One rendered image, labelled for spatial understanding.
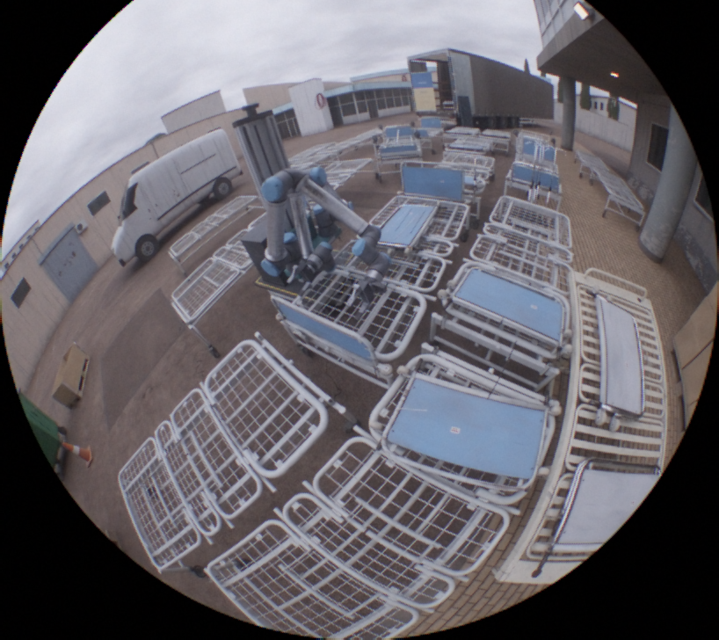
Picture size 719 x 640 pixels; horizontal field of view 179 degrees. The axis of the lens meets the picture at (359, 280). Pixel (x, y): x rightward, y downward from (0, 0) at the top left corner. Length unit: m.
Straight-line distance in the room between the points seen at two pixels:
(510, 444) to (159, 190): 8.36
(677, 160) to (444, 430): 4.50
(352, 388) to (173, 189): 7.50
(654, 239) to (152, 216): 11.13
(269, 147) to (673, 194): 5.08
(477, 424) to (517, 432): 0.20
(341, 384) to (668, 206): 4.95
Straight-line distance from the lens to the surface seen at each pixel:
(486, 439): 1.12
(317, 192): 1.25
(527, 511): 1.87
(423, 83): 11.98
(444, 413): 1.10
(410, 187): 2.78
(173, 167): 8.20
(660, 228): 4.67
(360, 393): 1.75
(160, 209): 7.89
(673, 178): 4.56
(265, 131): 1.86
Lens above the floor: 1.63
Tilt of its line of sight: 42 degrees down
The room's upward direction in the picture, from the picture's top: 15 degrees counter-clockwise
